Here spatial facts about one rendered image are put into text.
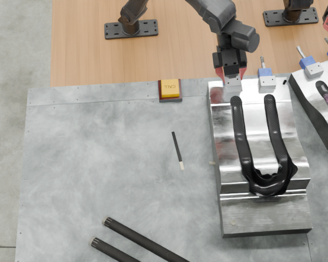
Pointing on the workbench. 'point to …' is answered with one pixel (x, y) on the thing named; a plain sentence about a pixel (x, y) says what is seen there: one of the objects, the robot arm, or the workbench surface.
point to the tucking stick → (177, 151)
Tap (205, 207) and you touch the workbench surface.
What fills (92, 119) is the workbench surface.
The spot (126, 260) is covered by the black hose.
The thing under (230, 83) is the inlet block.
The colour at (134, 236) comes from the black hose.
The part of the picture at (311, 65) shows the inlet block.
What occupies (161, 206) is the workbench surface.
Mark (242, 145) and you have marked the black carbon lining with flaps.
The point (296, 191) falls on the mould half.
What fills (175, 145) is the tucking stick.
